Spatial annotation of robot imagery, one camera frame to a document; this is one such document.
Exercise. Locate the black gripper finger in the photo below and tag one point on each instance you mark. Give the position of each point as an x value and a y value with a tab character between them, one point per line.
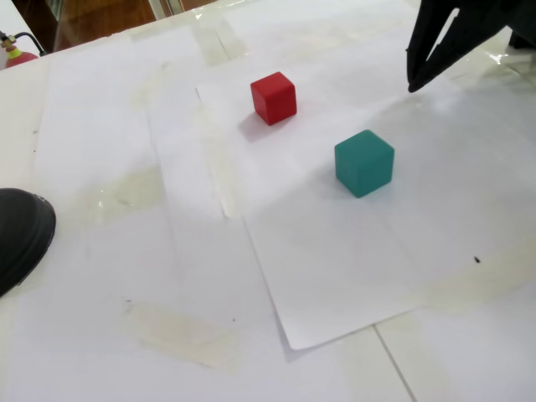
456	46
423	37

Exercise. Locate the white paper sheet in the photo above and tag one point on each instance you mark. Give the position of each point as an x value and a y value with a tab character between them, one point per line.
104	104
335	251

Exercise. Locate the black rounded plastic object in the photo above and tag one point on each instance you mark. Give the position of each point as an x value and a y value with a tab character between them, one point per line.
21	234

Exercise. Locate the red fire extinguisher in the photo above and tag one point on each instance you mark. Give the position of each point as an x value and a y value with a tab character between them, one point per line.
21	58

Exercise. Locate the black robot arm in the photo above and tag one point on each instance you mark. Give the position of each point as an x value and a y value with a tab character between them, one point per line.
523	39

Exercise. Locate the clear adhesive tape strip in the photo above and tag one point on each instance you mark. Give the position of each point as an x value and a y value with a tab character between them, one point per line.
218	46
184	335
460	289
226	201
121	197

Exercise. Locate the red wooden cube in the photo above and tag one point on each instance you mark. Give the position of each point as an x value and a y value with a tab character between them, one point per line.
274	98

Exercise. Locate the teal blue wooden cube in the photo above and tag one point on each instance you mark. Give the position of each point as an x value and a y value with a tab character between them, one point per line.
364	165

